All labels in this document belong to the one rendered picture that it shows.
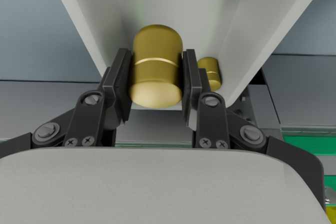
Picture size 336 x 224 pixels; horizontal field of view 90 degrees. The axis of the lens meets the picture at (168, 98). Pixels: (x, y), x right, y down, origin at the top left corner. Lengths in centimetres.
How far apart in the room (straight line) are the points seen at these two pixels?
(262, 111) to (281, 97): 4
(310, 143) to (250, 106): 9
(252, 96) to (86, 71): 30
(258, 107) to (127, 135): 21
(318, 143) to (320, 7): 17
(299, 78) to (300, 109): 6
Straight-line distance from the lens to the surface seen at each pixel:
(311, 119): 29
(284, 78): 31
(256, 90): 27
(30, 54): 38
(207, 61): 27
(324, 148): 30
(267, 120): 25
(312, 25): 32
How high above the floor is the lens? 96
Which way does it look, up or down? 30 degrees down
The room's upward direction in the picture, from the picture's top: 179 degrees counter-clockwise
